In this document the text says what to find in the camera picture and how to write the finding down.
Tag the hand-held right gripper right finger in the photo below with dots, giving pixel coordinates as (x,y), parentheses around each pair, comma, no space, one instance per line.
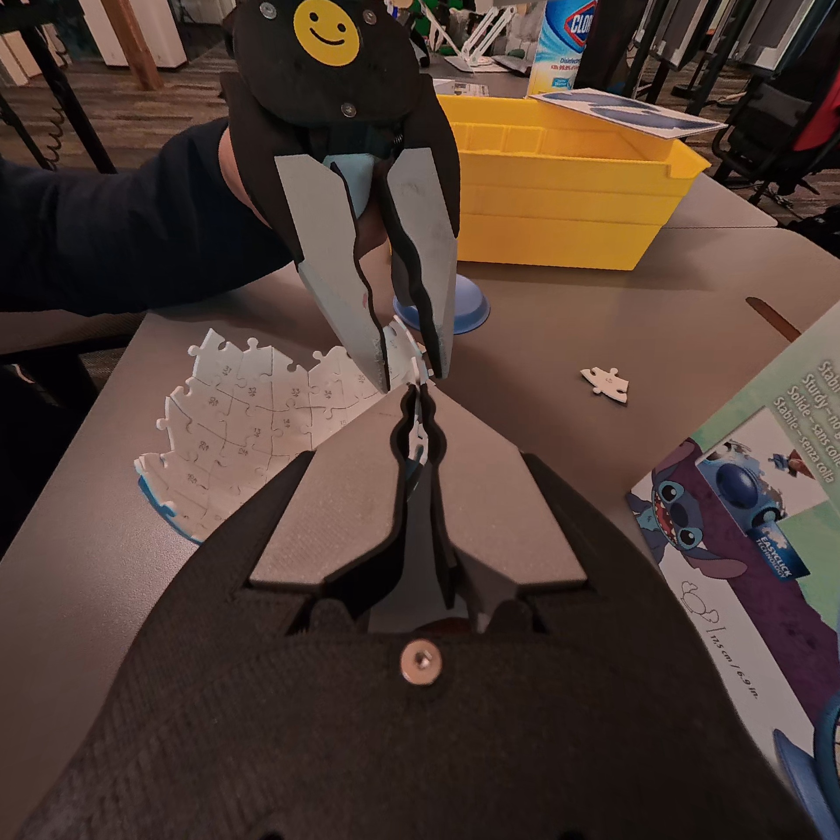
(505,512)

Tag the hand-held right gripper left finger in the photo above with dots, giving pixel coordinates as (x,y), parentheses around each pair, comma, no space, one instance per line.
(328,512)

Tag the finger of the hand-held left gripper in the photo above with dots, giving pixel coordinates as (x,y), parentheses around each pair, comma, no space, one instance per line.
(430,229)
(321,236)

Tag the partly built white puzzle ball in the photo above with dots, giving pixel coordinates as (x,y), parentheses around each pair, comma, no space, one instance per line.
(262,420)

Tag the white and blue puzzle piece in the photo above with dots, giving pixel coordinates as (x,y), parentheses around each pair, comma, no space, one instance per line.
(417,436)

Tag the person's left forearm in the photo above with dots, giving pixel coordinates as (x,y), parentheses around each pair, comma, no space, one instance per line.
(131,229)

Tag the blue puzzle ball stand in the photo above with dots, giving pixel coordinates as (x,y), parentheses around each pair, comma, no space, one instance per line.
(469,308)

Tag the loose white puzzle piece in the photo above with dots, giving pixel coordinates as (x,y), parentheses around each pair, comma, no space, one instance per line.
(607,384)

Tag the cartoon printed puzzle box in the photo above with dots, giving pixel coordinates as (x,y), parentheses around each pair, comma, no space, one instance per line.
(754,590)

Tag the person's left hand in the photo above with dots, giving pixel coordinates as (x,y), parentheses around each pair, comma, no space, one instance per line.
(239,184)

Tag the white folding stand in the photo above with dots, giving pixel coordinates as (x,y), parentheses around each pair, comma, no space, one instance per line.
(479,61)

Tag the yellow plastic bin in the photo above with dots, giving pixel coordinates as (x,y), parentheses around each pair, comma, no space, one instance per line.
(558,216)

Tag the white cabinet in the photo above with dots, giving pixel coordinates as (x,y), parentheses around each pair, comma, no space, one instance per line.
(174,26)

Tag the disinfectant wipes canister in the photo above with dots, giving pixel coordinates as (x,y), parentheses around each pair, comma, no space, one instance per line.
(564,39)

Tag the blue printed sheet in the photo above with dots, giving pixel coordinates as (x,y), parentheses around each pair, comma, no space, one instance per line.
(630,111)

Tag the black-legged wooden desk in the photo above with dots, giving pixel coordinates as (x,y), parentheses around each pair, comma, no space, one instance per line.
(69,98)

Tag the grey partition panels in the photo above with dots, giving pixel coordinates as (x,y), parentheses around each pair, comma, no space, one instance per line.
(689,33)

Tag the black office chair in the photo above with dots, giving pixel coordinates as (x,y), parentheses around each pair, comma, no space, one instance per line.
(761,131)

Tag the wooden post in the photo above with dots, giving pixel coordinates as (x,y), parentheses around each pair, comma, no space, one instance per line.
(134,46)

